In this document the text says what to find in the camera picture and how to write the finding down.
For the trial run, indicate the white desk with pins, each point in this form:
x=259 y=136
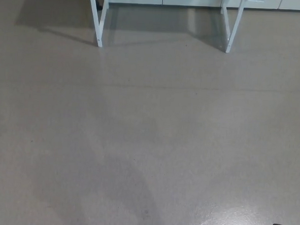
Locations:
x=98 y=29

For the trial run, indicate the small black floor object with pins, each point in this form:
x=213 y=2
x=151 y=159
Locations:
x=98 y=5

